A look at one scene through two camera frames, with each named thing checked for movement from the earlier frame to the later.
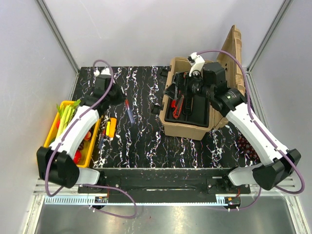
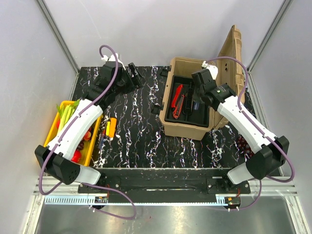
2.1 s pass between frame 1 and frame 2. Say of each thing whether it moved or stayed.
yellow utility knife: stayed
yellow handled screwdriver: stayed
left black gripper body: moved
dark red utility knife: stayed
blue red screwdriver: moved
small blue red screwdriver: stayed
